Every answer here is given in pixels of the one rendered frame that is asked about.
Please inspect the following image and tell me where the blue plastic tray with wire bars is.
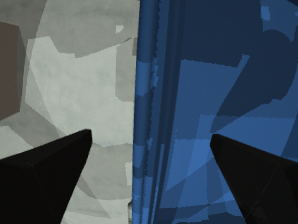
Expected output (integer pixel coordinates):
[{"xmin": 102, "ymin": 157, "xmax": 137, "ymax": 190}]
[{"xmin": 132, "ymin": 0, "xmax": 298, "ymax": 224}]

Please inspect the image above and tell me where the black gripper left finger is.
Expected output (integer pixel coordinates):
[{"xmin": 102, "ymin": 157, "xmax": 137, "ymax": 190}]
[{"xmin": 0, "ymin": 129, "xmax": 93, "ymax": 224}]

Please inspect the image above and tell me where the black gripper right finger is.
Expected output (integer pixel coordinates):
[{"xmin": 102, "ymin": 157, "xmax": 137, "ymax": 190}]
[{"xmin": 209, "ymin": 135, "xmax": 298, "ymax": 224}]

